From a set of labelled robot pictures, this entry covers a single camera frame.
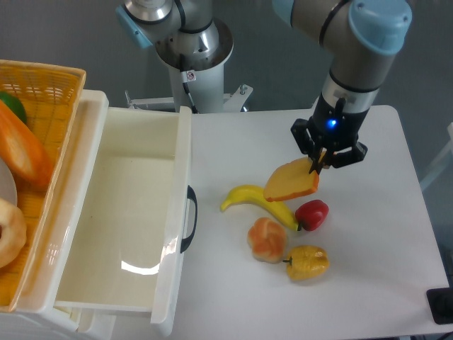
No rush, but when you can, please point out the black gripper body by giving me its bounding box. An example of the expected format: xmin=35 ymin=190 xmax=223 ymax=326
xmin=291 ymin=96 xmax=367 ymax=168

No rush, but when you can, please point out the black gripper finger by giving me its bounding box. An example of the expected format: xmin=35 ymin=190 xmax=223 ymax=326
xmin=309 ymin=149 xmax=322 ymax=174
xmin=316 ymin=149 xmax=329 ymax=174

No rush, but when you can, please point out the yellow bread slice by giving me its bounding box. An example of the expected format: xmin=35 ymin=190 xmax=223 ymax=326
xmin=263 ymin=157 xmax=319 ymax=202

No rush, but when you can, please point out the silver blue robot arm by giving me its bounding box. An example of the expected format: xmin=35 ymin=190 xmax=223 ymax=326
xmin=115 ymin=1 xmax=412 ymax=173

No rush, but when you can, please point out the round knotted bread roll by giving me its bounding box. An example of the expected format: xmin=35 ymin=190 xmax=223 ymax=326
xmin=247 ymin=217 xmax=287 ymax=264

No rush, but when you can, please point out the open white upper drawer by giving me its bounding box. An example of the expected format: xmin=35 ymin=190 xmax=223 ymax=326
xmin=55 ymin=107 xmax=192 ymax=339

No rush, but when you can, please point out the white drawer cabinet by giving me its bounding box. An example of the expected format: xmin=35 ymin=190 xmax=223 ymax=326
xmin=1 ymin=90 xmax=109 ymax=339

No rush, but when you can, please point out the red bell pepper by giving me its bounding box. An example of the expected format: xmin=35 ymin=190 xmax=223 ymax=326
xmin=294 ymin=200 xmax=329 ymax=232

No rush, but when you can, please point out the yellow banana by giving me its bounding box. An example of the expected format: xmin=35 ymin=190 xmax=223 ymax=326
xmin=220 ymin=184 xmax=301 ymax=231

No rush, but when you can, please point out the yellow bell pepper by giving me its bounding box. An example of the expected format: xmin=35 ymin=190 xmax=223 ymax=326
xmin=282 ymin=245 xmax=330 ymax=281

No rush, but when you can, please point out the black device at table edge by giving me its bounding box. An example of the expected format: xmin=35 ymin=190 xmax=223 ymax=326
xmin=426 ymin=288 xmax=452 ymax=324

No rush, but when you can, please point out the yellow woven plastic basket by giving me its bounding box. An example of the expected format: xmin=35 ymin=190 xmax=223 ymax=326
xmin=1 ymin=59 xmax=86 ymax=313

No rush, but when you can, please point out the orange baguette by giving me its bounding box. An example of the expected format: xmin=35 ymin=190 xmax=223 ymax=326
xmin=1 ymin=101 xmax=54 ymax=188

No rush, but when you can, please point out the green fruit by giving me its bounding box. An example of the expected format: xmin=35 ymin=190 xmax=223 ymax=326
xmin=0 ymin=91 xmax=27 ymax=125

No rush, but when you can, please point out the white plate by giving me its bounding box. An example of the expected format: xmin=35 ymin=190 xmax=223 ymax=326
xmin=0 ymin=160 xmax=18 ymax=205

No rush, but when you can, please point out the beige bagel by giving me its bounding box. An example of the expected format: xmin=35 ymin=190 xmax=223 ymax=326
xmin=1 ymin=198 xmax=27 ymax=268

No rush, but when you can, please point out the white frame at right edge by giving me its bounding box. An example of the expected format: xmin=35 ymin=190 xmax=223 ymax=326
xmin=420 ymin=123 xmax=452 ymax=191

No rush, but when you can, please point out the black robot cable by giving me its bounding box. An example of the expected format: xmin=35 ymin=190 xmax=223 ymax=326
xmin=178 ymin=52 xmax=199 ymax=114

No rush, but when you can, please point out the black drawer handle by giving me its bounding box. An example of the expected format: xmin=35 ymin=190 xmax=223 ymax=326
xmin=180 ymin=186 xmax=198 ymax=254

